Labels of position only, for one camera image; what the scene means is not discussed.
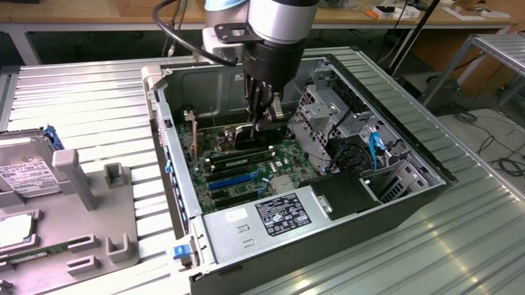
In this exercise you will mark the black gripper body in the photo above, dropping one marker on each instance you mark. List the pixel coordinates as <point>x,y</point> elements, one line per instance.
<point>272,64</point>

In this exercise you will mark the green graphics card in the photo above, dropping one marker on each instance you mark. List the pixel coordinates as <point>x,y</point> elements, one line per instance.
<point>250,138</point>

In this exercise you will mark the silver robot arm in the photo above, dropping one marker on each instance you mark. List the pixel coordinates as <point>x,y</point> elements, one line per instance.
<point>283,21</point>

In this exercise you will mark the white case sticker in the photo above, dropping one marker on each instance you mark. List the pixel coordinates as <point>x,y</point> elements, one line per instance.
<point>238,77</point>

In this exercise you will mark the silver disk bay cage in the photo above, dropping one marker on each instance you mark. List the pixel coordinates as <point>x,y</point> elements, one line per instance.
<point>318,112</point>

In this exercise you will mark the metal socket locking lever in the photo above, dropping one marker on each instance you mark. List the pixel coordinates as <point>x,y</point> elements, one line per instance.
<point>212,115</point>

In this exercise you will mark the green motherboard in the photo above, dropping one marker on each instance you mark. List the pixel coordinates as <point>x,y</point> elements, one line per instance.
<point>295,159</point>

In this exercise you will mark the dark RAM stick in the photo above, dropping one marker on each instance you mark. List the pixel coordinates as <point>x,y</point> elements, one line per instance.
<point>242,161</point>

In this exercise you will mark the long black expansion slot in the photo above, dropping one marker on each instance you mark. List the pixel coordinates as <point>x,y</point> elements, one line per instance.
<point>238,201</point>
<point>227,175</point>

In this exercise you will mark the wooden desk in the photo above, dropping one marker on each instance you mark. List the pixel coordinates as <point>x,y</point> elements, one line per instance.
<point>356,23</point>

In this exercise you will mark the silver chipset heat sink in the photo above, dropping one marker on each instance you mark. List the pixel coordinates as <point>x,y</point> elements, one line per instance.
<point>283,184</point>

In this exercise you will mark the blue expansion slot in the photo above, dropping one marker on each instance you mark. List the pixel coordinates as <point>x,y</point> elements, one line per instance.
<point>230,182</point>

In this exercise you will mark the blue slot clip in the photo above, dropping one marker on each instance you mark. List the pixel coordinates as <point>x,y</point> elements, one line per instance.
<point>180,198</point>
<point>175,182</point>
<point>184,214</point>
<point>167,159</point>

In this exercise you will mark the orange and white box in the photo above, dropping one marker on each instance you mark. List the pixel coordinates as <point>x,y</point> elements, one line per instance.
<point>375,13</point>

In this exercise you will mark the short black expansion slot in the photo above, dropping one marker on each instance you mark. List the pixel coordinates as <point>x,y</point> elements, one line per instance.
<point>220,194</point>

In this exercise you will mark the black plastic cover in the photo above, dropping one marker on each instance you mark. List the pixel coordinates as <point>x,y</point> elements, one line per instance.
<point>340,196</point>

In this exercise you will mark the small black box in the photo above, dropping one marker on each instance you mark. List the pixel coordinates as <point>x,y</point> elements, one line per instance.
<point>387,9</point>

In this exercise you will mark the black stand pole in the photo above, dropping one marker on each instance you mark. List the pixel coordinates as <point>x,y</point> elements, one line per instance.
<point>414,37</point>

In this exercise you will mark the small white box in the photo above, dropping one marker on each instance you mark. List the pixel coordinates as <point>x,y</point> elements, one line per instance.
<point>410,13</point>

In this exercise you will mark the black floor box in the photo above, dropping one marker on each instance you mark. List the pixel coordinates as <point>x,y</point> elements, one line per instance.
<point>434,89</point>

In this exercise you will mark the grey disk bay caddy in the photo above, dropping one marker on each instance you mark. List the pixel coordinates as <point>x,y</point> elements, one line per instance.
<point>406,178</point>

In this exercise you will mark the silver power supply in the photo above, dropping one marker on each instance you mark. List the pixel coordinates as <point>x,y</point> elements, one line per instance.
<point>230,233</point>

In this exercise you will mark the open black PC case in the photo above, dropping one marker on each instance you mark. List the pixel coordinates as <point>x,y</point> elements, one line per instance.
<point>348,246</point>

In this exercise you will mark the flat white box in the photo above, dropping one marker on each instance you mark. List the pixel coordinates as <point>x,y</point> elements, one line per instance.
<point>463,13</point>

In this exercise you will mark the blue release latch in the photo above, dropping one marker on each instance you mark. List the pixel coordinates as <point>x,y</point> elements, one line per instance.
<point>180,252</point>

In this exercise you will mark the grey parts rack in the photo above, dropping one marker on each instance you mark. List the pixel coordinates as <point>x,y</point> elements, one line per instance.
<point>73,221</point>

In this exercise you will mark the hard disk with blue carrier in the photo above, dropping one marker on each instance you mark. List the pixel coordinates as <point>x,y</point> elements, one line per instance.
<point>24,178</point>

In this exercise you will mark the green RAM stick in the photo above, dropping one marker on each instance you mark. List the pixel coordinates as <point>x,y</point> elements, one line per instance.
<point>40,252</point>

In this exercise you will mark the silver CPU chip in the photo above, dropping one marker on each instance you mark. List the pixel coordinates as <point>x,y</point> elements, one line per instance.
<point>13,230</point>

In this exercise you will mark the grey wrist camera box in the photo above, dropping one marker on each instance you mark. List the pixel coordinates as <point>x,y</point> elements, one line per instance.
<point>223,50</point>

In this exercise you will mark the aluminium frame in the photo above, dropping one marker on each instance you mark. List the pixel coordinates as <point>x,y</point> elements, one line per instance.
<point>491,49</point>

